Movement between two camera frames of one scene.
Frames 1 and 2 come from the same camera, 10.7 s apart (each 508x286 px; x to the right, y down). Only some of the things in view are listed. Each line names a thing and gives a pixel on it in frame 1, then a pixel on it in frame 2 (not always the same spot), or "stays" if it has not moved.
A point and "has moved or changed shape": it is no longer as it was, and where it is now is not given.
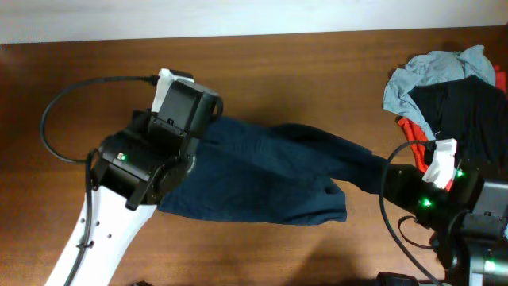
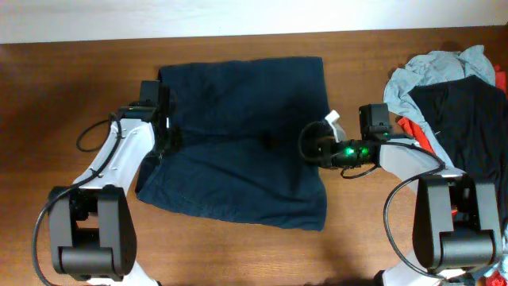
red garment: (415, 133) stays
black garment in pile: (473, 113) stays
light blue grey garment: (433, 67) stays
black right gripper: (395, 191) → (329, 157)
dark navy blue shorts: (275, 173) has moved or changed shape
